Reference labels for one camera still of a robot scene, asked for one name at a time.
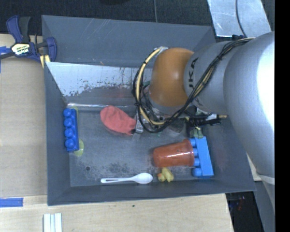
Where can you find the red cloth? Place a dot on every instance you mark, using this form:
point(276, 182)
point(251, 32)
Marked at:
point(116, 121)

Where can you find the grey metal bin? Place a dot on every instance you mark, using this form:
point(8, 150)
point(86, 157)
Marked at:
point(116, 153)

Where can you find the orange-red plastic cup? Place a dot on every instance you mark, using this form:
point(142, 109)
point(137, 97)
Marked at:
point(174, 155)

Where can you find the white plastic spoon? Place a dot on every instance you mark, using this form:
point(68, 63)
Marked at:
point(141, 178)

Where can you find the yellow toy duck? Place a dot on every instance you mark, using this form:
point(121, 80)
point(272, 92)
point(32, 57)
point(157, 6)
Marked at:
point(166, 175)

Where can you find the light blue studded toy block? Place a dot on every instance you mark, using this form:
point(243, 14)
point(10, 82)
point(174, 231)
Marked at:
point(204, 156)

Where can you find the dark blue studded toy block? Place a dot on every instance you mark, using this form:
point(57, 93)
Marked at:
point(70, 132)

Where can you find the pale brown flat board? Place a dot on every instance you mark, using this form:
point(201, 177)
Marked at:
point(21, 129)

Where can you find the black cylinder on white bracket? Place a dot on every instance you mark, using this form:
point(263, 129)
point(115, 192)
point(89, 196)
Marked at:
point(203, 121)

